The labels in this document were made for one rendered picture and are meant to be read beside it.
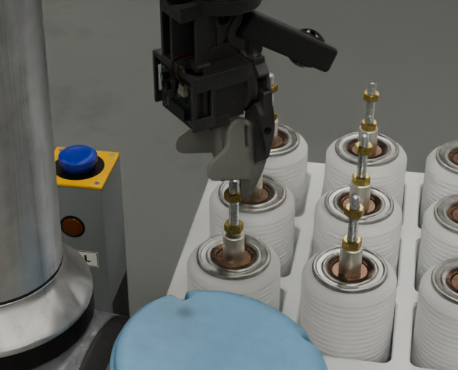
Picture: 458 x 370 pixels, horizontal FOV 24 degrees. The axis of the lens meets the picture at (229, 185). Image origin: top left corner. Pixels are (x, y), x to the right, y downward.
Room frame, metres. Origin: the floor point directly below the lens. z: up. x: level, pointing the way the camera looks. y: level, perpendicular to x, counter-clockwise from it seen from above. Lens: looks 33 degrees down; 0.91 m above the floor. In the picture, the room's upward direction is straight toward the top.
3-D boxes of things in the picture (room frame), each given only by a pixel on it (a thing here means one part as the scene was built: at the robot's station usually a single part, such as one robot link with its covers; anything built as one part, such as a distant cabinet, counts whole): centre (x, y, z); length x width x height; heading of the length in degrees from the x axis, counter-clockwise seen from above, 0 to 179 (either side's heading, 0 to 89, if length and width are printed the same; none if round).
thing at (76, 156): (0.94, 0.16, 0.32); 0.04 x 0.04 x 0.02
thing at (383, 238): (0.97, -0.14, 0.16); 0.10 x 0.10 x 0.18
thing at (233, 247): (0.87, 0.00, 0.26); 0.02 x 0.02 x 0.03
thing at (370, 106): (1.08, -0.16, 0.30); 0.01 x 0.01 x 0.08
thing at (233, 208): (0.87, 0.00, 0.31); 0.01 x 0.01 x 0.08
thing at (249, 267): (0.87, 0.00, 0.25); 0.08 x 0.08 x 0.01
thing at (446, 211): (0.94, -0.26, 0.25); 0.08 x 0.08 x 0.01
